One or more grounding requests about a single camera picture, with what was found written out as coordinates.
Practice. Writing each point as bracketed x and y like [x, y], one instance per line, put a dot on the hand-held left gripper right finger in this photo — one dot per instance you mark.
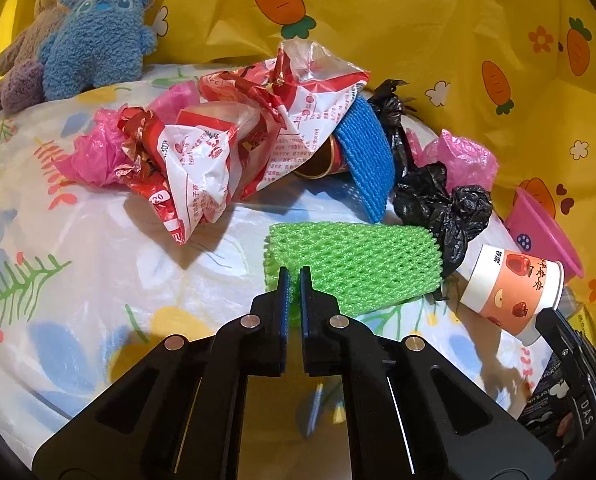
[306, 310]

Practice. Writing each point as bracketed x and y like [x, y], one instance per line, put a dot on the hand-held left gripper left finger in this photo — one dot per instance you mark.
[283, 310]

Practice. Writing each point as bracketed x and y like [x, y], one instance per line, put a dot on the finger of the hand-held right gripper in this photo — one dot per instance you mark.
[568, 345]

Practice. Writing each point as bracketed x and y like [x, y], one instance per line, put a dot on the green foam fruit net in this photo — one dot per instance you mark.
[368, 260]

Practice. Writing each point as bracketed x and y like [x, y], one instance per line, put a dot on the pink plastic basin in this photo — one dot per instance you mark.
[540, 230]

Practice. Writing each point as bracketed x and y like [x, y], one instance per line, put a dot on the blue foam fruit net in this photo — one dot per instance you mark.
[365, 160]

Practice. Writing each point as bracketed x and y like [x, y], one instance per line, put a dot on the red white plastic bag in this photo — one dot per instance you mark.
[197, 170]
[308, 110]

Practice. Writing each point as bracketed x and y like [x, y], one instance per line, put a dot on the pink plastic bag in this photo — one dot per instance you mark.
[92, 152]
[465, 157]

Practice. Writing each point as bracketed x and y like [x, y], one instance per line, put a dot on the black printed bag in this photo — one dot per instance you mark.
[553, 400]

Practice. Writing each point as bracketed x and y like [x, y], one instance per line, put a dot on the white orange paper cup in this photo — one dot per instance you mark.
[508, 290]

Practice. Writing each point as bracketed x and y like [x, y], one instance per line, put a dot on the red metal can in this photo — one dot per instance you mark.
[323, 162]

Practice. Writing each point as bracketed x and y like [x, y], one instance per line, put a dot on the black plastic bag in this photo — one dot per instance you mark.
[445, 205]
[390, 110]

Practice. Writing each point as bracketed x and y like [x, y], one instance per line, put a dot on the floral bedsheet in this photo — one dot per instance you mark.
[77, 240]

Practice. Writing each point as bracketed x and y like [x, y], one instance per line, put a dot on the red foil wrapper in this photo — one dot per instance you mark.
[140, 135]

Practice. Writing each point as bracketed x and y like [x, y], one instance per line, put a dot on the yellow carrot print curtain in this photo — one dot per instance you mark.
[428, 20]

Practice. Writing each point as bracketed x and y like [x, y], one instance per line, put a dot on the blue plush toy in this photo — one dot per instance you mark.
[92, 35]

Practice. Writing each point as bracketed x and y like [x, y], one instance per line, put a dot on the brown plush toy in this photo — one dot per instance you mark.
[22, 55]

